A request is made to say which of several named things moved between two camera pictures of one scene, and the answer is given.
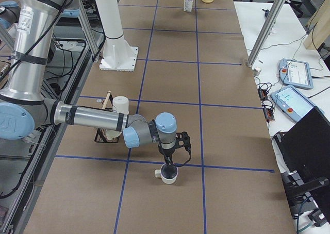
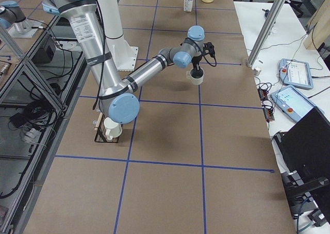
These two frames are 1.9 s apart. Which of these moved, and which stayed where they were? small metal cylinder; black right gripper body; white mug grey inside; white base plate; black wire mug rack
Moved: black right gripper body; white mug grey inside
Stayed: black wire mug rack; small metal cylinder; white base plate
